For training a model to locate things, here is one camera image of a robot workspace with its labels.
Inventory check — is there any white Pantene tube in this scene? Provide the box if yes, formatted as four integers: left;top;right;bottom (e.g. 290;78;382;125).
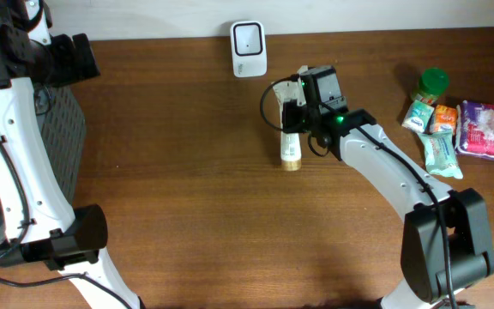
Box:
273;82;302;172

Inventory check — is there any teal tissue pack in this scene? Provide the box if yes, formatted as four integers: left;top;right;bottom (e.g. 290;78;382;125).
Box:
401;100;434;134

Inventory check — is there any green lid glass jar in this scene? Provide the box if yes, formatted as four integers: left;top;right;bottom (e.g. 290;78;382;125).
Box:
411;67;449;106

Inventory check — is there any mint green wipes pack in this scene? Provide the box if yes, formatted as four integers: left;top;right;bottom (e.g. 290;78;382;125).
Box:
418;131;463;179

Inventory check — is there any orange tissue pack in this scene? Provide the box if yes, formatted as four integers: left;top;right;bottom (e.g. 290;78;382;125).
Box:
429;105;458;133

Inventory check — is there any red purple pad package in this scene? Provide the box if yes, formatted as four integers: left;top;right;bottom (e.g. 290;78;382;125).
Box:
455;100;494;161

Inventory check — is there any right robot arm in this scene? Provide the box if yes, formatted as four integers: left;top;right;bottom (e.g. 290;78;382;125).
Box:
271;65;494;308

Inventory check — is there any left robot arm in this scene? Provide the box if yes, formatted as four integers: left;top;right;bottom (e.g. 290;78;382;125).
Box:
0;1;143;308

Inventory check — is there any white barcode scanner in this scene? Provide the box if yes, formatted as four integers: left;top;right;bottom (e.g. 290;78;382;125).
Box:
230;21;268;78

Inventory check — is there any grey plastic basket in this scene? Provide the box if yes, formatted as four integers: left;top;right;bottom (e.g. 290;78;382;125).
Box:
0;78;86;243

